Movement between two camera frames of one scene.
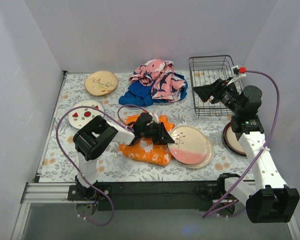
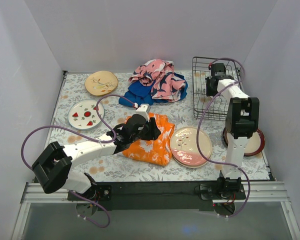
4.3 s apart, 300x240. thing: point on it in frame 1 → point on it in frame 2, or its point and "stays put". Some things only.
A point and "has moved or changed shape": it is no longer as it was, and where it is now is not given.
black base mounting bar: [159, 196] stays put
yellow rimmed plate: [101, 83] stays put
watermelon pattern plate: [78, 117] stays put
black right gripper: [215, 90] → [218, 69]
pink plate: [190, 146] has moved or changed shape
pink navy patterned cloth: [166, 84] stays put
